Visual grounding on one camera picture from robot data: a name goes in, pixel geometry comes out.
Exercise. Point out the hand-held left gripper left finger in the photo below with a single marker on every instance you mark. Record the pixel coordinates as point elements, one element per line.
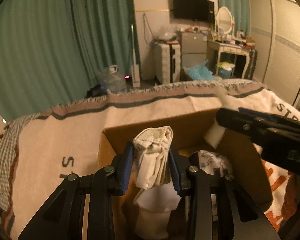
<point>127,166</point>

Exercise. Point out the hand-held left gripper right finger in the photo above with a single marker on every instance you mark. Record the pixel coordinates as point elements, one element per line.
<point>175,173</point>

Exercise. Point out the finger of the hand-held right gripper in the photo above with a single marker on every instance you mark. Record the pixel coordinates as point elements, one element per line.
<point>236,122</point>

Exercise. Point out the white foam block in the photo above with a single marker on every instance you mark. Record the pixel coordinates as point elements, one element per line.
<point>215,135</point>

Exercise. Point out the white sock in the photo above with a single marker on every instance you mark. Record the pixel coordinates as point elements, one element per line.
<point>153,155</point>

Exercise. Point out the cardboard box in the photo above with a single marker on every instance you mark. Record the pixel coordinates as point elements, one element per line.
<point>240,175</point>

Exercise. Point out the white patterned cloth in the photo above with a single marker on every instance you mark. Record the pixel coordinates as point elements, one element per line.
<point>211,158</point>

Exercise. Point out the orange and white blanket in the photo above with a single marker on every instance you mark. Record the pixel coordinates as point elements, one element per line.
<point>280,187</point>

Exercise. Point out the blue basket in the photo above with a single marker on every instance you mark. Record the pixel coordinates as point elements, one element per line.
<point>225,72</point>

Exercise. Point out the striped cloth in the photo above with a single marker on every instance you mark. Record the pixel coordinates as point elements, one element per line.
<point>252,63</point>

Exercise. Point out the blue bubble wrap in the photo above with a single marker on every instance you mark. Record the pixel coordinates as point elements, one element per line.
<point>198,73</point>

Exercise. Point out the beige striped blanket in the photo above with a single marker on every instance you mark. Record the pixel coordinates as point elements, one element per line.
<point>72,127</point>

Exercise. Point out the white dressing table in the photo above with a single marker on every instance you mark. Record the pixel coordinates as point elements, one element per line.
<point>230,48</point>

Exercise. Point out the black bag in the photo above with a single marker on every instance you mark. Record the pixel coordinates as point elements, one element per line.
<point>95,91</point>

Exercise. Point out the clear water jug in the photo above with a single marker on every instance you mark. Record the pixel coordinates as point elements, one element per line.
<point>112,78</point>

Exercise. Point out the grey mini fridge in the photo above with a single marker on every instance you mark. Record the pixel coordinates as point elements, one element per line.
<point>193,45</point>

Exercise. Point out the white sliding wardrobe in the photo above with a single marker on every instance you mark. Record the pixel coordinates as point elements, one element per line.
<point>282,45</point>

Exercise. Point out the white suitcase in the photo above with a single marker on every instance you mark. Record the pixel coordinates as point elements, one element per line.
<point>166,62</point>

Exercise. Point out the white floor mop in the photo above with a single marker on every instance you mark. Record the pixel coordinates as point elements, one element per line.
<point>135,72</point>

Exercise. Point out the oval white mirror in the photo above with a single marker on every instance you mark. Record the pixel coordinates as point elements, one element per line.
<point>225,17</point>

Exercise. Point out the clear plastic bag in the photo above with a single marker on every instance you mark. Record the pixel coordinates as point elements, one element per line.
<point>168,33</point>

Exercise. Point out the checked cloth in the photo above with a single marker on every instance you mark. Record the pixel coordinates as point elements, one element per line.
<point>2,155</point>

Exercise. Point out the wide green curtain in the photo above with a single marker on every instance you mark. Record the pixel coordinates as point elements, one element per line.
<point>52,37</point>

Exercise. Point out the wall television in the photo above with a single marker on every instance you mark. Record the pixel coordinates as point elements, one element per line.
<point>193,7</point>

